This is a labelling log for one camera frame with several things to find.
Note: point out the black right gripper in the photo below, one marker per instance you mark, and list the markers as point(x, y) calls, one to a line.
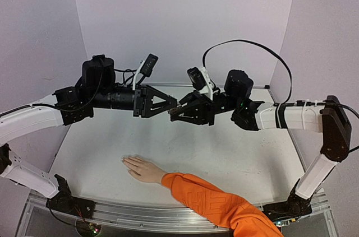
point(210, 110)

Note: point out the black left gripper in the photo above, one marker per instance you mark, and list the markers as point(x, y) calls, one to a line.
point(147, 110)

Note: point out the nail polish bottle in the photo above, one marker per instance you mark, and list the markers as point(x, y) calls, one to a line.
point(175, 110)

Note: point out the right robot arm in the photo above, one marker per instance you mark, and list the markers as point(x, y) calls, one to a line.
point(326, 117)

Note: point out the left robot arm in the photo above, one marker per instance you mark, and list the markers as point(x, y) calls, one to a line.
point(96, 88)

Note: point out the orange sleeve forearm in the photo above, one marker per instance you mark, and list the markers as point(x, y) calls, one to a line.
point(220, 208)

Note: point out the mannequin hand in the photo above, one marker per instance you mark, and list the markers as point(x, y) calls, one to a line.
point(143, 170)

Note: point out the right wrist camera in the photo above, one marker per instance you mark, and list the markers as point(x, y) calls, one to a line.
point(201, 81)

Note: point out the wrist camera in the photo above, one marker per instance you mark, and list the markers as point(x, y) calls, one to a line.
point(201, 81)
point(145, 69)

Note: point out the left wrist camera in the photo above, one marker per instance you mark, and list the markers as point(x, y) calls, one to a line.
point(145, 69)

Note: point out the front aluminium frame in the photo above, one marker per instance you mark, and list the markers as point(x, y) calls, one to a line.
point(83, 217)

